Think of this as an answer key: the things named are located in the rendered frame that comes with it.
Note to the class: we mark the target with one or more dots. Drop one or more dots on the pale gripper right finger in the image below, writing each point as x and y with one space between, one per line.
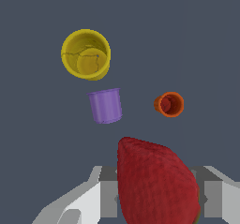
218 196

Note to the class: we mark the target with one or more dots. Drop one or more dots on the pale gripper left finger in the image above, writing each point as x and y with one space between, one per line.
90 199

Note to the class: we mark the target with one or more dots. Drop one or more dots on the red strawberry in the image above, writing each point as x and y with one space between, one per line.
156 184

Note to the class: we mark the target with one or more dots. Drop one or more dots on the purple cup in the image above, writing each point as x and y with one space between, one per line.
105 106

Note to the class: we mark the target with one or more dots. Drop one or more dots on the orange cup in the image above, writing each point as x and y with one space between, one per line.
169 104

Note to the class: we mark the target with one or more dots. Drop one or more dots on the yellow cup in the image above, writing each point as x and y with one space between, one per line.
85 54

